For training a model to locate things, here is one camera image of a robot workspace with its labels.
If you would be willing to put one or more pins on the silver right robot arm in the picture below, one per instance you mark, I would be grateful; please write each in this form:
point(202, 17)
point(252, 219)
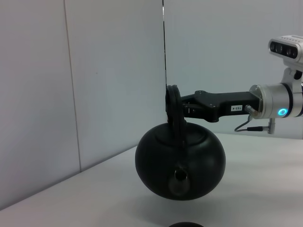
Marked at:
point(272, 101)

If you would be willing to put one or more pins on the small black teacup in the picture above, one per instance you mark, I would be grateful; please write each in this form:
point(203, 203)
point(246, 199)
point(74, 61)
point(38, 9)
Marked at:
point(185, 225)

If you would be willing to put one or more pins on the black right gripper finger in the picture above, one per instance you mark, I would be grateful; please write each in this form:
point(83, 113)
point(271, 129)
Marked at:
point(196, 112)
point(191, 97)

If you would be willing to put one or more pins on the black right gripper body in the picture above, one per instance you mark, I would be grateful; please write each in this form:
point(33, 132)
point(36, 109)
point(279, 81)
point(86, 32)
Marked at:
point(225, 101)

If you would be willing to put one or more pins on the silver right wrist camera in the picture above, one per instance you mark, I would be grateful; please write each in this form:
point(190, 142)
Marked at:
point(284, 48)

